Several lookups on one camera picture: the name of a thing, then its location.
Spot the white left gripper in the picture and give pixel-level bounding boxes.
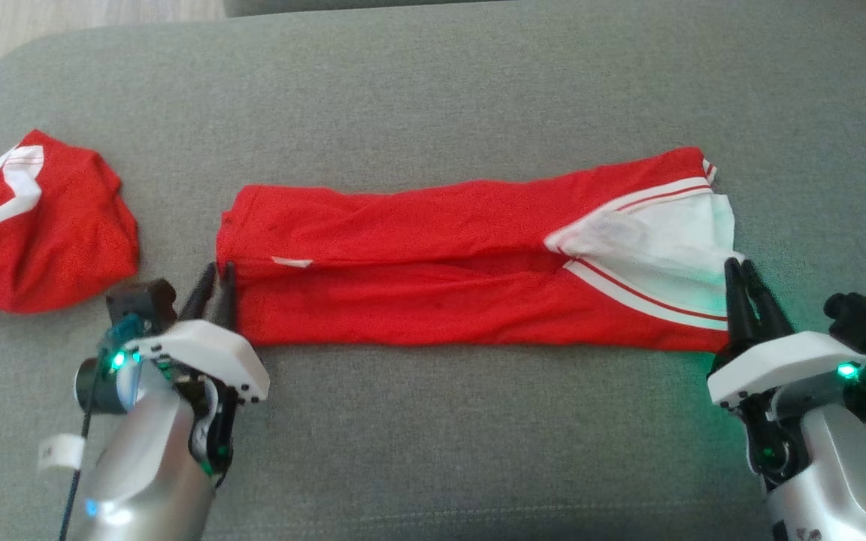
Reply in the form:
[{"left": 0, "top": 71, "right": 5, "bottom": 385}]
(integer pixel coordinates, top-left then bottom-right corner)
[{"left": 123, "top": 261, "right": 271, "bottom": 482}]

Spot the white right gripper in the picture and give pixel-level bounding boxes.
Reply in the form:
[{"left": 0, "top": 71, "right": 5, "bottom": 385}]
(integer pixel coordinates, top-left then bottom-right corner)
[{"left": 707, "top": 258, "right": 866, "bottom": 478}]

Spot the red shorts white stripe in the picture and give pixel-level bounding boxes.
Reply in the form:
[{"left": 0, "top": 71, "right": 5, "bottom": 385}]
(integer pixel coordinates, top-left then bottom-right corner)
[{"left": 0, "top": 129, "right": 139, "bottom": 313}]

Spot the long red white garment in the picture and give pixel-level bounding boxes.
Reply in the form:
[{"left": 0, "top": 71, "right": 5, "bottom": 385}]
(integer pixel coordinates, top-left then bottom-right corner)
[{"left": 215, "top": 147, "right": 746, "bottom": 354}]

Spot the grey sofa seat cushion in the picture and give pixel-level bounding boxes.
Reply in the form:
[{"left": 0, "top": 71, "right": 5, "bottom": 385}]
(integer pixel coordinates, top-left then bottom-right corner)
[{"left": 0, "top": 0, "right": 866, "bottom": 541}]

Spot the left black cable blue plug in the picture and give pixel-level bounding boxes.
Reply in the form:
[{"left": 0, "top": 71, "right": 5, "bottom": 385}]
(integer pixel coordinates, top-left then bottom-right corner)
[{"left": 59, "top": 314, "right": 146, "bottom": 541}]

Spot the white tag left cable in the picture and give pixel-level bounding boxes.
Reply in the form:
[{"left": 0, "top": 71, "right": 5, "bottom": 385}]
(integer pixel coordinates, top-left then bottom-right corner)
[{"left": 38, "top": 434, "right": 86, "bottom": 470}]

